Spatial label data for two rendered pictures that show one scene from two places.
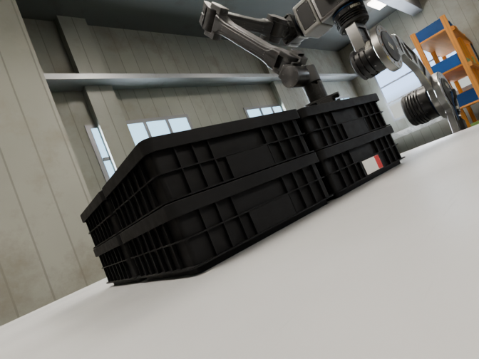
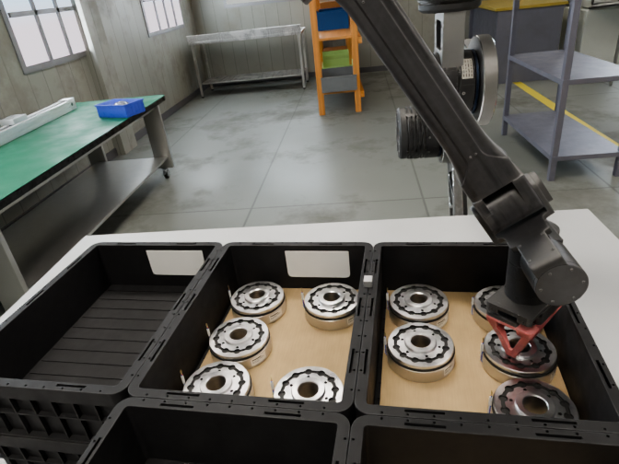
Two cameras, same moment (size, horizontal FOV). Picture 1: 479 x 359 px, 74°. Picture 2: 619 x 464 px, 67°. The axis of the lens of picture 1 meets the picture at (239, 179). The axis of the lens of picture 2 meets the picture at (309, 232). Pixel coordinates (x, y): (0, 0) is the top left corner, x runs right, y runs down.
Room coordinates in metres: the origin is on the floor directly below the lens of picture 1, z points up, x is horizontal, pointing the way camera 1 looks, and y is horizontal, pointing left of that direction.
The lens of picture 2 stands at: (0.68, 0.24, 1.37)
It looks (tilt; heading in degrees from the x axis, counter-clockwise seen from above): 28 degrees down; 322
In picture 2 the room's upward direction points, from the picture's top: 7 degrees counter-clockwise
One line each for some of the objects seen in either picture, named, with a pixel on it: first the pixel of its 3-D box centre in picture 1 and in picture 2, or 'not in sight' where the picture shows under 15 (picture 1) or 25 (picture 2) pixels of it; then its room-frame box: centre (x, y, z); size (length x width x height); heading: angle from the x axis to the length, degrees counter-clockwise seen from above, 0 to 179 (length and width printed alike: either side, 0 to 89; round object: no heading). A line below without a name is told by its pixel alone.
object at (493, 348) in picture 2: not in sight; (519, 349); (0.92, -0.31, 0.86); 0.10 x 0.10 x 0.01
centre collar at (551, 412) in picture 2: not in sight; (534, 405); (0.85, -0.22, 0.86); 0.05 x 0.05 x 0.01
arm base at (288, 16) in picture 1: (283, 29); not in sight; (1.44, -0.46, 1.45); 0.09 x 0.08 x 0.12; 44
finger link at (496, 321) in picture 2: not in sight; (519, 326); (0.92, -0.29, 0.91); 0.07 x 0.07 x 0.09; 0
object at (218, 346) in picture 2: not in sight; (239, 337); (1.26, -0.03, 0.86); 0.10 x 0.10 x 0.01
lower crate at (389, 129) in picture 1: (327, 172); not in sight; (0.97, -0.26, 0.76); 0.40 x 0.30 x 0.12; 129
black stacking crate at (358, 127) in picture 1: (313, 141); (466, 342); (0.97, -0.26, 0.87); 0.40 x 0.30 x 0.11; 129
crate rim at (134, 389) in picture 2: not in sight; (272, 309); (1.21, -0.07, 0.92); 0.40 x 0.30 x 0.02; 129
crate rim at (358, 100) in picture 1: (306, 126); (468, 316); (0.97, -0.26, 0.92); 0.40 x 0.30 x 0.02; 129
